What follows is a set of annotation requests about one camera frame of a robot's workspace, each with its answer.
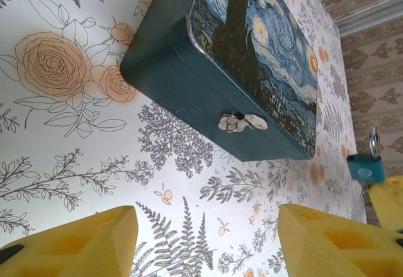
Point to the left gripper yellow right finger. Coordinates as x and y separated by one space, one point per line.
330 252

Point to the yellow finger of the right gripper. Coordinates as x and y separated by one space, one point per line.
390 204

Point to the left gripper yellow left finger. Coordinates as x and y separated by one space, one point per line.
63 252

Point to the teal padlock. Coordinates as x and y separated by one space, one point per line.
365 170

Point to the silver box latch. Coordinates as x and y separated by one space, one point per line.
230 122

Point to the starry night tin box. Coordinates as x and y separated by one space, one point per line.
176 75

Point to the aluminium frame post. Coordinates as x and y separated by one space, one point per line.
368 17

